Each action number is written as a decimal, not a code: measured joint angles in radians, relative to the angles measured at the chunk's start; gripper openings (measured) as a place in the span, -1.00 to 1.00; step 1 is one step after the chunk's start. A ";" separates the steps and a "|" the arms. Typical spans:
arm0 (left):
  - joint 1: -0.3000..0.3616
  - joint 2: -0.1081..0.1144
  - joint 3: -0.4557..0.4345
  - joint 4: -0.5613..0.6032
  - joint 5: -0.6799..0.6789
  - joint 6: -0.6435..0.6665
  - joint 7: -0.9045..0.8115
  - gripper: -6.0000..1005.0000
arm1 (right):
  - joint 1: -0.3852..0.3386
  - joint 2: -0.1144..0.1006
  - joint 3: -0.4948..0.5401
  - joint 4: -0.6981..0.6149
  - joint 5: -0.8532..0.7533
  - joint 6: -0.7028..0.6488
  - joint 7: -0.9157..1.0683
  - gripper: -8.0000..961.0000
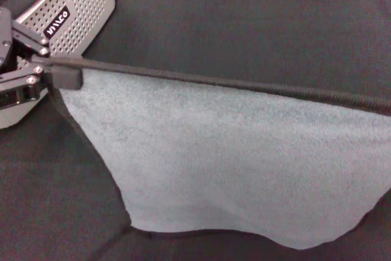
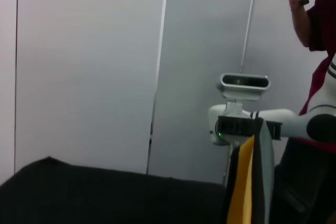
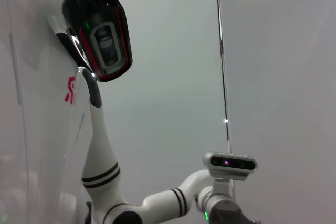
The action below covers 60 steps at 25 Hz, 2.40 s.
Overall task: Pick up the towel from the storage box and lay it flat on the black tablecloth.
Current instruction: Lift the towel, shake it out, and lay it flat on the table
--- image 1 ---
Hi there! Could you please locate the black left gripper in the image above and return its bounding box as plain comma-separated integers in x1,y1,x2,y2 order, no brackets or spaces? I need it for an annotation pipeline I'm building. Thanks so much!
0,7,84,109

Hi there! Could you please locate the grey towel with black trim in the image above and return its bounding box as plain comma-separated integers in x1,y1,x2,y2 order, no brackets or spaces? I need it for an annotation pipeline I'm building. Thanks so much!
50,56,391,251

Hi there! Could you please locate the grey perforated storage box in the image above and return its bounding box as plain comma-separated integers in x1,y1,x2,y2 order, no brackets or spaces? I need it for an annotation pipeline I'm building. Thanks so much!
0,0,116,130

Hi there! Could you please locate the black tablecloth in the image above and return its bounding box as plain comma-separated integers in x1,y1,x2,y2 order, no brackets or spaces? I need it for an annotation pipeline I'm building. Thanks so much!
0,0,391,261

